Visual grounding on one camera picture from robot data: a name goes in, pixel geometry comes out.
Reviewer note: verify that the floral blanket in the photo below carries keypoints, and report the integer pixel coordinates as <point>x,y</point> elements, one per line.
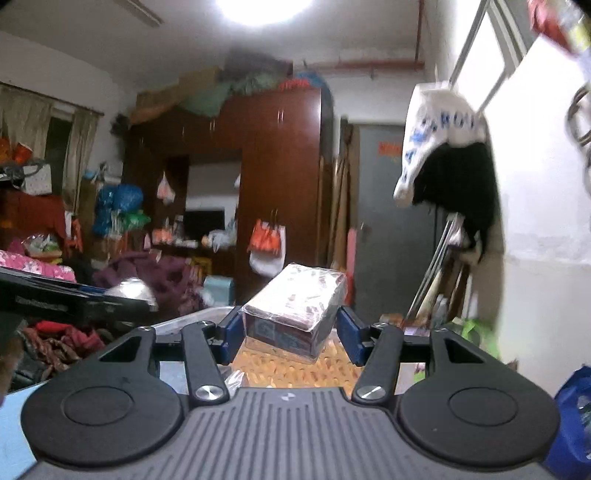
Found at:
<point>37,267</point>

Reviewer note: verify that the blue shopping bag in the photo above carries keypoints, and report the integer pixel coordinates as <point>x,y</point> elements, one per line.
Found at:
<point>575,415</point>

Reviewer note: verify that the brown wooden wardrobe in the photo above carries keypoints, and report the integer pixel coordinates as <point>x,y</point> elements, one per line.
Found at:
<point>277,175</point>

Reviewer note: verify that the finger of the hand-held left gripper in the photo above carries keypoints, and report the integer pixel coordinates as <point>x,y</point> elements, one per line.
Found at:
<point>46,284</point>
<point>106,309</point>

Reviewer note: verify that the red hanging bag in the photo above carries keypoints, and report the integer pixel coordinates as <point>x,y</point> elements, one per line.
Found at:
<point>549,18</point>

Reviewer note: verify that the cardboard box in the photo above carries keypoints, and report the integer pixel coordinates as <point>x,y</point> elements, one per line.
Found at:
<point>157,99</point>

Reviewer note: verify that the white plastic basket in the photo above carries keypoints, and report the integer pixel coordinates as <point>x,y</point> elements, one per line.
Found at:
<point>286,374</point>

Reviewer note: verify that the black television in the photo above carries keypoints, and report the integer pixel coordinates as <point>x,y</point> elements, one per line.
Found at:
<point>205,224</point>

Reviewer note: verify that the maroon garment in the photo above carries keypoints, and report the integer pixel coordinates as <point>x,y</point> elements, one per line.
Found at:
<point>157,277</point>

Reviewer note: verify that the blue plastic bag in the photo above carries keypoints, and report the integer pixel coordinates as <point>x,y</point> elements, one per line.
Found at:
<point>117,203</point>

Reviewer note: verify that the window frame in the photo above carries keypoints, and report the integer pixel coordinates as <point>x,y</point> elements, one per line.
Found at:
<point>489,50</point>

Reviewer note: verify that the red pipe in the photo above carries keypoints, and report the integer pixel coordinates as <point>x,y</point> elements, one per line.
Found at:
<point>369,64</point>

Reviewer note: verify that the pink white plastic bag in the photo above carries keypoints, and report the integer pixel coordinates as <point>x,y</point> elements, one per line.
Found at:
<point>165,189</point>

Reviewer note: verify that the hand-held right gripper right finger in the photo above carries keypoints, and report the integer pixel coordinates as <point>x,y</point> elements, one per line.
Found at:
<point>351,337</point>

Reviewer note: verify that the metal folding stand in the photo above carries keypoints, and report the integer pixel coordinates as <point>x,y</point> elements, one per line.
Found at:
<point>434,267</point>

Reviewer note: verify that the white hoodie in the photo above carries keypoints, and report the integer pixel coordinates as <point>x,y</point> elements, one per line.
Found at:
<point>434,120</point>

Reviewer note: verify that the ceiling lamp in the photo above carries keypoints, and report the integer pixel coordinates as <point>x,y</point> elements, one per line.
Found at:
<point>265,7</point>

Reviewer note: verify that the teal bin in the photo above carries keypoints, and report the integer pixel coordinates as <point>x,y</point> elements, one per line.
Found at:
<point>219,290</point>

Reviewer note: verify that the grey door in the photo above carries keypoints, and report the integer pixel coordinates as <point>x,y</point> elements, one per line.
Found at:
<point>383,230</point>

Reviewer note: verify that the pile of clothes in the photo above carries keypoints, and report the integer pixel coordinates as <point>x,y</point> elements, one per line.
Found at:
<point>64,339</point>

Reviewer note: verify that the green bag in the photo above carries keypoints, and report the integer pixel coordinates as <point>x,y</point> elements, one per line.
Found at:
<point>480,337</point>

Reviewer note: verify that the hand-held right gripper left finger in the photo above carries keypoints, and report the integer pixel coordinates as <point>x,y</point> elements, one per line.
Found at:
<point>231,337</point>

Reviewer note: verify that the orange white plastic bag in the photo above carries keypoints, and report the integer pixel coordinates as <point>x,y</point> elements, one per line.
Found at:
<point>265,240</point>

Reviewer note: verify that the wooden planks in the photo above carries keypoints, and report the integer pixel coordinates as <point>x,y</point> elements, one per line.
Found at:
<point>341,207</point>

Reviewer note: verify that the purple white box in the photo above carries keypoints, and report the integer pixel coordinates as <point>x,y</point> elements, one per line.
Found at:
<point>295,295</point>

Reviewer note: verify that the black garment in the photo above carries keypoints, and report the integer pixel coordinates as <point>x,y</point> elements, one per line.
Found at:
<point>461,184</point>

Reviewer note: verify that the beige curtain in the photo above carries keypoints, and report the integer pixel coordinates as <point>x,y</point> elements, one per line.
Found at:
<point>27,138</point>

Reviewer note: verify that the green cloth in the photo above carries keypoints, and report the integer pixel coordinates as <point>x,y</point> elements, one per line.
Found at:
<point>217,97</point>

